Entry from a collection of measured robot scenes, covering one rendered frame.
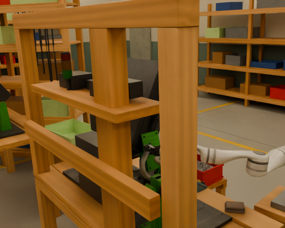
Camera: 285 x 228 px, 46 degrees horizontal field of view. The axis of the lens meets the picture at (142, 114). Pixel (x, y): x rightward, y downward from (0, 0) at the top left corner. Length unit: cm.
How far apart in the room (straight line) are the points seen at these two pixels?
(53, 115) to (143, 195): 332
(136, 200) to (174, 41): 60
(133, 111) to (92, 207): 81
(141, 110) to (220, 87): 675
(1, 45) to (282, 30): 545
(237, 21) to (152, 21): 723
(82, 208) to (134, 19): 116
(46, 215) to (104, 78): 148
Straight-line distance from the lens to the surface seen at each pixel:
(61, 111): 438
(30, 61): 226
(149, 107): 134
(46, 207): 257
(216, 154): 156
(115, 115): 125
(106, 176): 141
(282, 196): 211
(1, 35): 459
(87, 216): 188
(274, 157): 173
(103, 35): 132
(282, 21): 766
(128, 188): 129
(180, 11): 100
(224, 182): 240
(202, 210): 185
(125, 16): 120
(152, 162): 188
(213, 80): 812
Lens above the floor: 187
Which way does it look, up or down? 16 degrees down
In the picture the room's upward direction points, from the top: 2 degrees counter-clockwise
